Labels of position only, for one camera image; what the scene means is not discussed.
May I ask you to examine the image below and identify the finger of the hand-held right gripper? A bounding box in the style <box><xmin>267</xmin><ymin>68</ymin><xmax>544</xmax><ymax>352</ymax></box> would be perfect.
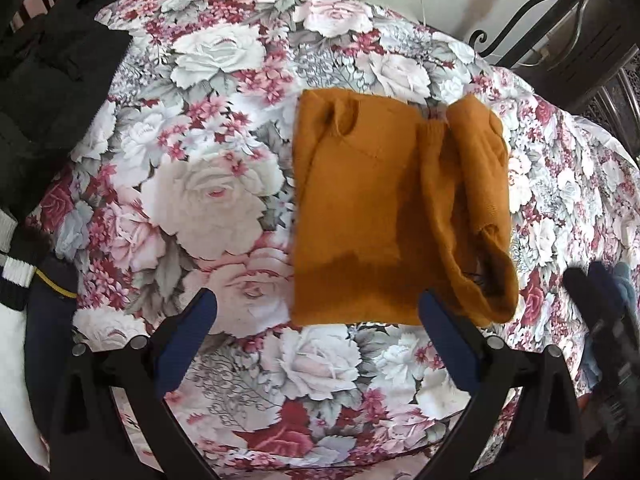
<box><xmin>612</xmin><ymin>261</ymin><xmax>640</xmax><ymax>317</ymax></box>
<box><xmin>564</xmin><ymin>261</ymin><xmax>623</xmax><ymax>333</ymax></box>

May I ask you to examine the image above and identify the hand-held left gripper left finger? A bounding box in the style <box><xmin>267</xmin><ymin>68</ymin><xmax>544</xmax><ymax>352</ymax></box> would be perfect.
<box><xmin>49</xmin><ymin>287</ymin><xmax>218</xmax><ymax>480</ymax></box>

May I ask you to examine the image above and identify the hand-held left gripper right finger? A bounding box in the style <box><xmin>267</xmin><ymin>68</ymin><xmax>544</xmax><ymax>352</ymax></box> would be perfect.
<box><xmin>417</xmin><ymin>291</ymin><xmax>586</xmax><ymax>480</ymax></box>

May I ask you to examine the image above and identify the orange knit sweater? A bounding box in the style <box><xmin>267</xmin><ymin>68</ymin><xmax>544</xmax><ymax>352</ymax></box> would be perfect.
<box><xmin>290</xmin><ymin>87</ymin><xmax>521</xmax><ymax>328</ymax></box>

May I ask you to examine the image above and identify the navy garment with yellow stripe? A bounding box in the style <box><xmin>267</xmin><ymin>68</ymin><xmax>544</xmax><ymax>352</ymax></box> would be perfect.
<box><xmin>25</xmin><ymin>260</ymin><xmax>81</xmax><ymax>431</ymax></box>

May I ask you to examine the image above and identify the floral bed sheet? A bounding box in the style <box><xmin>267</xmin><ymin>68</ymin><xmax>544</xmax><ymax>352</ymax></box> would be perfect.
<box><xmin>25</xmin><ymin>0</ymin><xmax>640</xmax><ymax>480</ymax></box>

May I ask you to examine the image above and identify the white garment with striped cuff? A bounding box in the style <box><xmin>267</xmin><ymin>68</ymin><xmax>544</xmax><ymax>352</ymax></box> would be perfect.
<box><xmin>0</xmin><ymin>254</ymin><xmax>51</xmax><ymax>471</ymax></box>

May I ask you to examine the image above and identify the grey black striped sleeve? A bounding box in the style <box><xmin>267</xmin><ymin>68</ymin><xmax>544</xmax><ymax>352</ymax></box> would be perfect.
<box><xmin>0</xmin><ymin>210</ymin><xmax>18</xmax><ymax>253</ymax></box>

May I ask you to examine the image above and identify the black jacket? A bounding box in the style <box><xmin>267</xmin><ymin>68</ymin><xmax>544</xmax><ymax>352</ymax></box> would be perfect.
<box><xmin>0</xmin><ymin>0</ymin><xmax>133</xmax><ymax>221</ymax></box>

